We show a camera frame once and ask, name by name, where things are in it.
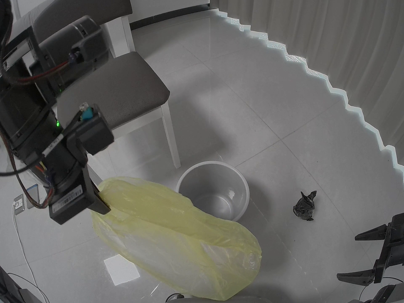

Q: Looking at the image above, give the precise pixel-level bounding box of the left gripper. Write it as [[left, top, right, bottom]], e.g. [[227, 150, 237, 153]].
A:
[[40, 152, 112, 225]]

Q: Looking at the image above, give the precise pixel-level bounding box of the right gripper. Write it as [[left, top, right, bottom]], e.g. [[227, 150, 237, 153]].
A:
[[337, 213, 404, 286]]

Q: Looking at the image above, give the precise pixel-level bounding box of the yellow plastic bag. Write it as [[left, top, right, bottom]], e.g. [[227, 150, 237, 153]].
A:
[[91, 176, 263, 302]]

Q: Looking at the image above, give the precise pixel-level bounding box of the black plastic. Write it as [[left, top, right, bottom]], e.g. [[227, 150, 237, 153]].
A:
[[292, 191, 318, 223]]

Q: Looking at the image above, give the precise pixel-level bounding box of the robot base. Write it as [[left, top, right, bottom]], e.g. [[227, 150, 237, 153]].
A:
[[164, 292, 253, 303]]

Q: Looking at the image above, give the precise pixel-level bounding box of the white trash bin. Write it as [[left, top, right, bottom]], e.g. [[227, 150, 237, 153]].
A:
[[175, 160, 250, 223]]

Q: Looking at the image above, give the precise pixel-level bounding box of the grey and white chair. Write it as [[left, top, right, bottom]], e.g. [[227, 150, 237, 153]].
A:
[[33, 0, 182, 170]]

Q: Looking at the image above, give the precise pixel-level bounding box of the white curtain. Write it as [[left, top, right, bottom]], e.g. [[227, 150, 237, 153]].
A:
[[218, 0, 404, 167]]

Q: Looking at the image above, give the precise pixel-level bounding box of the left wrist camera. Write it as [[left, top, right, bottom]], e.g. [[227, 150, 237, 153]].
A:
[[62, 102, 115, 170]]

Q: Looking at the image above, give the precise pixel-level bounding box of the white cable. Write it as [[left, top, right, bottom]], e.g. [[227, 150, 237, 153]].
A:
[[11, 202, 42, 296]]

